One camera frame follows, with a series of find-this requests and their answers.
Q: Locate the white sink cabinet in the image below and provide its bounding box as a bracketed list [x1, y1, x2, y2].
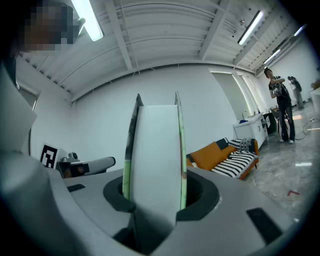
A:
[232, 113, 270, 149]

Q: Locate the black white striped throw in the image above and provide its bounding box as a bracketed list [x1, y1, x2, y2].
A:
[211, 137, 259, 179]

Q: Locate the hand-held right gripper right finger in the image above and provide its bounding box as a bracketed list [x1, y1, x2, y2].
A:
[154, 166, 296, 256]

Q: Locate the white table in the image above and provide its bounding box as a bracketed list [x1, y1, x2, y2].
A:
[309, 88, 320, 113]

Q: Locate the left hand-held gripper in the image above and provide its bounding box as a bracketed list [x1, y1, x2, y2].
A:
[39, 142, 116, 179]

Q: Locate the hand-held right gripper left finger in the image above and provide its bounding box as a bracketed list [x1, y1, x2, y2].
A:
[62, 169, 141, 256]

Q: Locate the large orange cushion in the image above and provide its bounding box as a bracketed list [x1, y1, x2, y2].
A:
[191, 141, 223, 171]

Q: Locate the grey patterned cushion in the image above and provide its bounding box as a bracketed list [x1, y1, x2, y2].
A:
[237, 137, 254, 152]

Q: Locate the ceiling tube light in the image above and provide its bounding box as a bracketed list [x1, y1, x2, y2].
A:
[237, 10, 265, 46]
[293, 24, 307, 37]
[71, 0, 104, 42]
[263, 48, 282, 65]

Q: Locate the small orange cushion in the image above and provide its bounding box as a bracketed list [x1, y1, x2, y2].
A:
[221, 144, 238, 157]

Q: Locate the black white striped sofa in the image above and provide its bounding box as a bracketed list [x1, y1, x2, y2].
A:
[186, 136, 260, 181]

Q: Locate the person's head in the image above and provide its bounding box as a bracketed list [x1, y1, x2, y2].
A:
[23, 0, 74, 52]

